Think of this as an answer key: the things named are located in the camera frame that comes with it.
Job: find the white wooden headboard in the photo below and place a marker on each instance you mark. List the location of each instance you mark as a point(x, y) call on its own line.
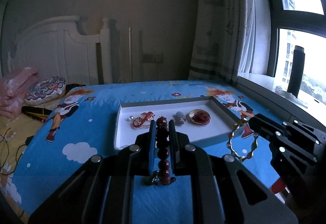
point(55, 47)

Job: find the grey patterned curtain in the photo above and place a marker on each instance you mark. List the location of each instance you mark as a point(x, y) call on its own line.
point(224, 39)

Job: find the gold bangle with red cord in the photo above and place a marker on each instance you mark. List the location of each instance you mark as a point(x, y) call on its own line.
point(199, 117)

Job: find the yellow bed sheet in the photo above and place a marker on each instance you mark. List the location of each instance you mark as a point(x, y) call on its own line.
point(16, 134)

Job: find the grey jade pendant with tassel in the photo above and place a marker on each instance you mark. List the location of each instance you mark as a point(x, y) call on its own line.
point(180, 118)

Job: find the patterned round pillow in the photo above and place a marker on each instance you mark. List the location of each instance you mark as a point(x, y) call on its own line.
point(45, 91)

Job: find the black window frame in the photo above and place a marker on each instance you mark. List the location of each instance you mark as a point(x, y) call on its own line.
point(295, 20)

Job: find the blue cartoon bed sheet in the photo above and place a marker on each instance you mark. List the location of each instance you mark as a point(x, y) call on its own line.
point(46, 165)

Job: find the folded pink blanket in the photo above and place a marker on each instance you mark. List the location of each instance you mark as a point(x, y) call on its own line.
point(14, 87)

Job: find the gold scalloped bangle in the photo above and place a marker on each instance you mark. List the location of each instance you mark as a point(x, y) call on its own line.
point(242, 148)

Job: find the black cylinder on windowsill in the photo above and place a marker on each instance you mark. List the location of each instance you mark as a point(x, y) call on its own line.
point(297, 71)

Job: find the grey shallow tray white inside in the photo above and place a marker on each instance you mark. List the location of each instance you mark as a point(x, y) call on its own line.
point(221, 122)

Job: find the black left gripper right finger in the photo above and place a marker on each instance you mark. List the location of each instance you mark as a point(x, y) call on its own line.
point(186, 158)

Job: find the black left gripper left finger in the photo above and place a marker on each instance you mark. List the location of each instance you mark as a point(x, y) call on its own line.
point(138, 158)

